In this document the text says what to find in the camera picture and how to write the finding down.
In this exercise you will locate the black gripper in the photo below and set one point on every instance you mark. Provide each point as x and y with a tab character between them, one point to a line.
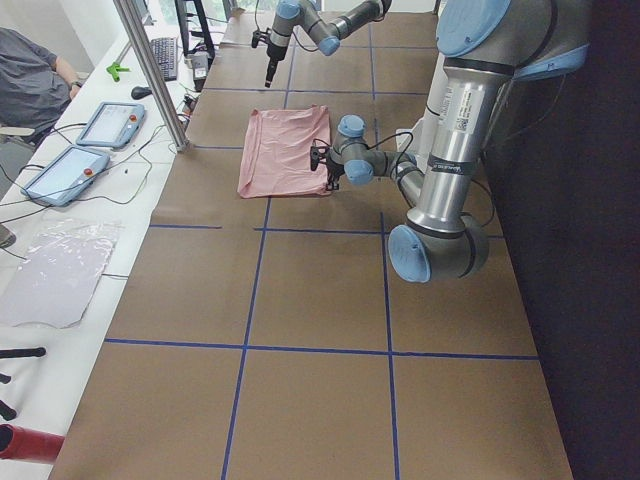
273	52
333	173

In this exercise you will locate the pink Snoopy t-shirt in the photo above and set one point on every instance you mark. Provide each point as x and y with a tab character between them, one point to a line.
276	153

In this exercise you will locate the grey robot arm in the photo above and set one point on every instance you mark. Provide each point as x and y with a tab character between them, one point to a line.
326	36
485	44

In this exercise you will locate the black keyboard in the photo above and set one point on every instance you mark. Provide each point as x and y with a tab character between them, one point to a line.
165	53

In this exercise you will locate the black computer mouse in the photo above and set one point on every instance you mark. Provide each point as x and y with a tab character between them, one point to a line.
140	92

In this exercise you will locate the green plastic clamp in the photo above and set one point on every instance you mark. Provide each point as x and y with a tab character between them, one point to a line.
115	70

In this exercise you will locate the blue teach pendant far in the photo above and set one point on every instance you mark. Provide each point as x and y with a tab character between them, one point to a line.
113	125

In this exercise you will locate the blue teach pendant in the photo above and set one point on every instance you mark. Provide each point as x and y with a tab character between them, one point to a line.
66	177
113	125

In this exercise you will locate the blue tape line lengthwise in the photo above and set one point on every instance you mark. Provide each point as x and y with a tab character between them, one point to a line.
252	295

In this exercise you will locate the blue tape line crosswise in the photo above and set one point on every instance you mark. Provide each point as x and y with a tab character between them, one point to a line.
317	350

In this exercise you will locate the blue teach pendant near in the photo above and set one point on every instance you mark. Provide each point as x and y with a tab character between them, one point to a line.
66	177

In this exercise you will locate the seated person grey shirt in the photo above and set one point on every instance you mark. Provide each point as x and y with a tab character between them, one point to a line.
36	85

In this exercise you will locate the clear plastic bag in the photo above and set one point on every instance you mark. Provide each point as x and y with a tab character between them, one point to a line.
55	283

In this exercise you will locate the black tripod leg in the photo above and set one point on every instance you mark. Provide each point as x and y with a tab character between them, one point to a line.
22	353

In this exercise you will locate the red cylinder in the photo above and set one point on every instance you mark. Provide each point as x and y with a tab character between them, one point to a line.
19	443

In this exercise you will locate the aluminium frame post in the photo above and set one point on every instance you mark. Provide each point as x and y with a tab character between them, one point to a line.
141	46

